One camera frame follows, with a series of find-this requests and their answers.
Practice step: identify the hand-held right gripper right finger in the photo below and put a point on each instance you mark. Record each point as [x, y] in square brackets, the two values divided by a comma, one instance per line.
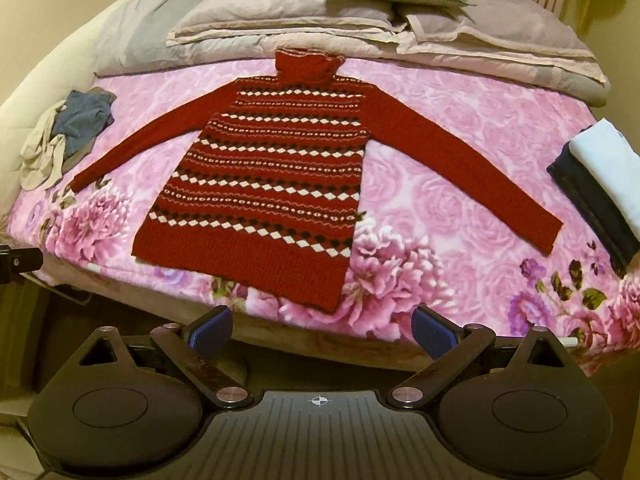
[432, 332]

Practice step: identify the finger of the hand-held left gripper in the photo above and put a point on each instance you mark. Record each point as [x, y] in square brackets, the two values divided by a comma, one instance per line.
[20, 260]

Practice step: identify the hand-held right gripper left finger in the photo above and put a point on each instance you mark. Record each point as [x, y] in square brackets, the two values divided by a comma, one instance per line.
[212, 332]

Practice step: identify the red knitted sweater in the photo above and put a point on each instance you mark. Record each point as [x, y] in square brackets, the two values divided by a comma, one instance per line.
[260, 185]

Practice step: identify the stack of folded dark clothes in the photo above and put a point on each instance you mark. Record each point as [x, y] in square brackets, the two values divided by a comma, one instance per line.
[590, 195]

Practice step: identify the crumpled white garment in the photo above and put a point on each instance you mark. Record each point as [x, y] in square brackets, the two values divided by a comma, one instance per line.
[40, 160]

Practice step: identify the blue denim garment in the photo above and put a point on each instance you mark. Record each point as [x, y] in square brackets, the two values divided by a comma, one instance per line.
[82, 115]

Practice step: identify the pink floral blanket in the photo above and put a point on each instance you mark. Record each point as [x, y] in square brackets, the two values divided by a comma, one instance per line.
[450, 160]

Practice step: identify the white padded headboard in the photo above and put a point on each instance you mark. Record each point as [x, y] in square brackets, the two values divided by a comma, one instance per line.
[50, 70]

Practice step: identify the folded white garment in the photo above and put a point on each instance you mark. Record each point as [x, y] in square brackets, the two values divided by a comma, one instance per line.
[610, 160]

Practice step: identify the grey duvet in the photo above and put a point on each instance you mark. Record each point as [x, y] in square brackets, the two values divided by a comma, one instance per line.
[165, 20]

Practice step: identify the folded pink quilt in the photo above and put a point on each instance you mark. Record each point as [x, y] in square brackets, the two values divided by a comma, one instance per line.
[475, 35]

